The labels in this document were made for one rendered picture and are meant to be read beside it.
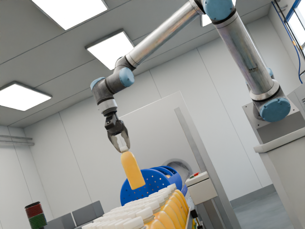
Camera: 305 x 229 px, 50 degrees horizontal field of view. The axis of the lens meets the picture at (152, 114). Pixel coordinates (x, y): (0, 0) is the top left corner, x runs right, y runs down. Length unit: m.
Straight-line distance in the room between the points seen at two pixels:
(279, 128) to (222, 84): 5.21
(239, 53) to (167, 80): 5.68
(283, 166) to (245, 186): 5.14
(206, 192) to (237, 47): 0.65
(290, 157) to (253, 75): 0.52
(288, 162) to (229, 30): 0.80
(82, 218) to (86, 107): 2.75
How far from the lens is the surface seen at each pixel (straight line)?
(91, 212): 5.70
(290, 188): 1.89
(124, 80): 1.56
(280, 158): 1.87
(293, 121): 1.96
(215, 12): 1.43
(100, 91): 1.61
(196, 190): 1.35
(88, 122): 7.45
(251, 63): 1.57
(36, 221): 1.41
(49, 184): 7.80
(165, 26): 1.61
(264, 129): 1.93
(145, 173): 1.73
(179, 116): 3.14
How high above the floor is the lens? 1.16
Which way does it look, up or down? 10 degrees up
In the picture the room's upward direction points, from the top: 23 degrees counter-clockwise
